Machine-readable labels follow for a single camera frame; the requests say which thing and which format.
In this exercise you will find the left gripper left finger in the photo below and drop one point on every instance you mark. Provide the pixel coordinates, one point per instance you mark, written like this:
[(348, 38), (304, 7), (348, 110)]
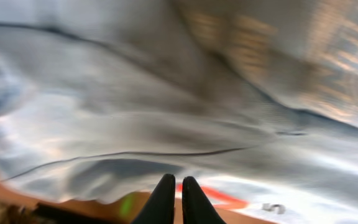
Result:
[(159, 209)]

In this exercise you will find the light blue printed t-shirt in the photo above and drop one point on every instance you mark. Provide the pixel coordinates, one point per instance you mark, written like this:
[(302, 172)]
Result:
[(255, 99)]

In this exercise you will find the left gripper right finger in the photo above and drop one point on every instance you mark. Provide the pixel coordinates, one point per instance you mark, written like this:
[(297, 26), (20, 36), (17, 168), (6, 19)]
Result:
[(196, 207)]

